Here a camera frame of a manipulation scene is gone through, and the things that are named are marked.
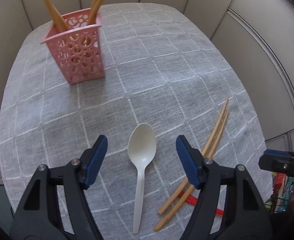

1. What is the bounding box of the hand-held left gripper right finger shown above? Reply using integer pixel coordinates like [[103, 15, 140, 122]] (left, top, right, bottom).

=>
[[175, 134, 273, 240]]

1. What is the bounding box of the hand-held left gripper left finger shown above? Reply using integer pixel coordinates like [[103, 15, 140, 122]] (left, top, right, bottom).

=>
[[9, 134, 109, 240]]

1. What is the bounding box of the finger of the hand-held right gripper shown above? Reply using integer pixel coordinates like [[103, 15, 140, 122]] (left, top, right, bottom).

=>
[[259, 149, 294, 178]]

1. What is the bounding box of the red plastic spoon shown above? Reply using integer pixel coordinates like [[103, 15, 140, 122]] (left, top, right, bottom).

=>
[[177, 191, 223, 215]]

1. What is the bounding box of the white plastic spoon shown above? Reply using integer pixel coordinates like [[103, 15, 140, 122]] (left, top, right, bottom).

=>
[[128, 123, 157, 234]]

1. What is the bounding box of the pink perforated utensil holder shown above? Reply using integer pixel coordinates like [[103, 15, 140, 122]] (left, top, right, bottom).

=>
[[42, 8, 105, 85]]

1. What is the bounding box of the colourful printed bag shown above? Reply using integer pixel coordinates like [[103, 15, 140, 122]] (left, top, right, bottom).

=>
[[265, 174, 294, 214]]

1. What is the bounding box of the grey checked tablecloth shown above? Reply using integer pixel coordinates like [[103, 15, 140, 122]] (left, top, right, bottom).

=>
[[0, 3, 273, 240]]

